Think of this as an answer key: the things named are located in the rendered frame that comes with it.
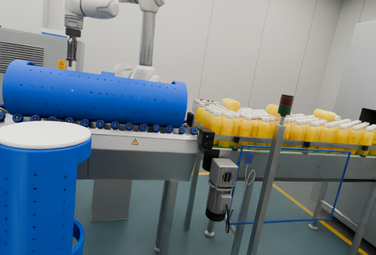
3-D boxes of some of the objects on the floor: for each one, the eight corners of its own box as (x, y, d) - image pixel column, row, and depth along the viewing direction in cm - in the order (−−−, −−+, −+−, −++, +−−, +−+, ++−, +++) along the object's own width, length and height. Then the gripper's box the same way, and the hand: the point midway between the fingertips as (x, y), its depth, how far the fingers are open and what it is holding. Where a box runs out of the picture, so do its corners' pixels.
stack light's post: (236, 295, 143) (275, 123, 123) (242, 294, 144) (281, 124, 124) (239, 302, 139) (280, 126, 119) (245, 301, 140) (286, 126, 120)
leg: (154, 247, 171) (164, 168, 160) (161, 246, 173) (173, 168, 161) (155, 253, 166) (166, 171, 154) (163, 252, 167) (174, 172, 156)
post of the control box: (183, 226, 199) (202, 113, 181) (188, 226, 200) (206, 113, 182) (184, 229, 195) (203, 114, 177) (189, 228, 196) (208, 114, 178)
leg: (156, 262, 158) (168, 178, 146) (164, 261, 160) (177, 178, 148) (157, 269, 152) (170, 182, 141) (166, 269, 154) (179, 182, 143)
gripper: (69, 29, 130) (67, 71, 134) (61, 24, 113) (59, 72, 118) (83, 32, 132) (81, 73, 136) (78, 27, 115) (75, 75, 120)
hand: (71, 67), depth 126 cm, fingers open, 5 cm apart
